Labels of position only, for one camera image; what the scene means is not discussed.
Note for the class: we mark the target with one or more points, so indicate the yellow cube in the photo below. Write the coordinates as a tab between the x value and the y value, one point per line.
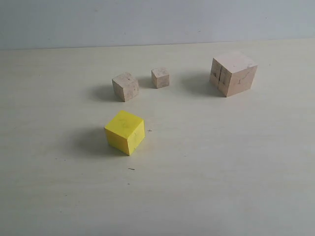
125	132

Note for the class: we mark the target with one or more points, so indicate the medium wooden cube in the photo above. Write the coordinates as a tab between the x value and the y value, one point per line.
125	86

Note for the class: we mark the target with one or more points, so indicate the large wooden cube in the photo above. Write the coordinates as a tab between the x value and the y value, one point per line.
232	73

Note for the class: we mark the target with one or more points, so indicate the small wooden cube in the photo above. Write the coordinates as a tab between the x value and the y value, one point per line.
160	77

